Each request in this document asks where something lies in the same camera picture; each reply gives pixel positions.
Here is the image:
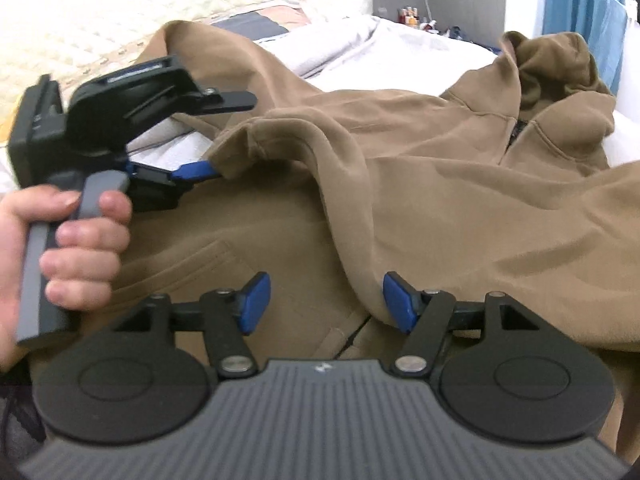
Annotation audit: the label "person's left hand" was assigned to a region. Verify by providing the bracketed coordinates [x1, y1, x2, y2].
[1, 185, 132, 373]

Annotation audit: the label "bottles on nightstand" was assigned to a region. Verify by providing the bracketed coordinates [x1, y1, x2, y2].
[397, 6, 439, 35]

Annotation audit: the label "patchwork pillow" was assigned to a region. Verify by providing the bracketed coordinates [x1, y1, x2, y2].
[212, 4, 311, 41]

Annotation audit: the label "blue covered chair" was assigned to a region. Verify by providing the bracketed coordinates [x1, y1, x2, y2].
[588, 0, 628, 94]

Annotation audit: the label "brown hoodie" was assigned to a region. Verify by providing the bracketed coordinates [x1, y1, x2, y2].
[81, 22, 639, 460]

